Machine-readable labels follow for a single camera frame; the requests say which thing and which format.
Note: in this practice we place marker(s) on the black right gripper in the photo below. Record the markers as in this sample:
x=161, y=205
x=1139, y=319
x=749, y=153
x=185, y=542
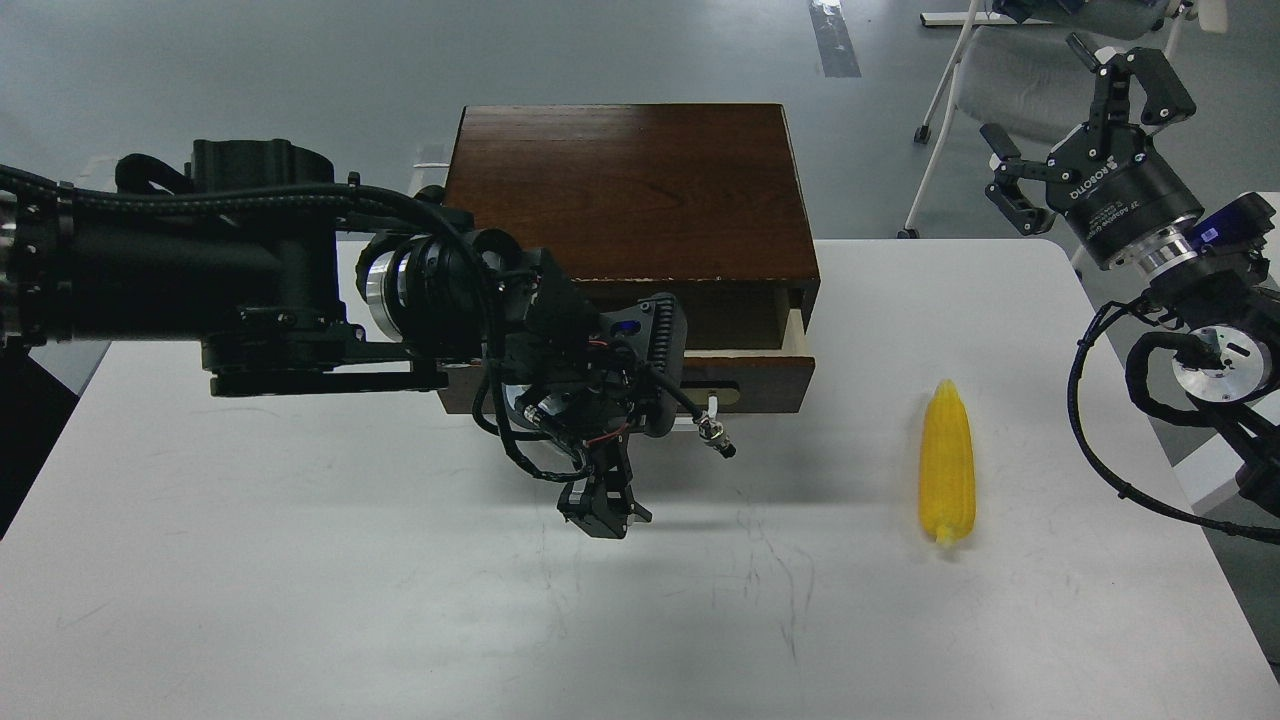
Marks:
x=1125, y=200

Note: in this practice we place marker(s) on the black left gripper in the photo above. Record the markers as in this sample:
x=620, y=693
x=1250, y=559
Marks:
x=564, y=370

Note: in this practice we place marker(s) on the wooden drawer with white handle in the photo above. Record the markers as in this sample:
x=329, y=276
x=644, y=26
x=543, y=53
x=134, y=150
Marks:
x=753, y=380

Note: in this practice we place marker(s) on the yellow corn cob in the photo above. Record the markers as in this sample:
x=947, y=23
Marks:
x=947, y=496

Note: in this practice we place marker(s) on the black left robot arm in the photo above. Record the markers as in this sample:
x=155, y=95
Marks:
x=295, y=283

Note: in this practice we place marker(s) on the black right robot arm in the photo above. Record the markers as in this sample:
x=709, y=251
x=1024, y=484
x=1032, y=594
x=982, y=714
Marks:
x=1222, y=352

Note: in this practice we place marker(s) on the dark wooden drawer cabinet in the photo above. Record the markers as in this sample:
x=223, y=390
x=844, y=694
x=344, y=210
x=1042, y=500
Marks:
x=700, y=199

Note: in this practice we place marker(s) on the grey office chair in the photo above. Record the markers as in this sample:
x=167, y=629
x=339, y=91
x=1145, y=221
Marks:
x=1025, y=76

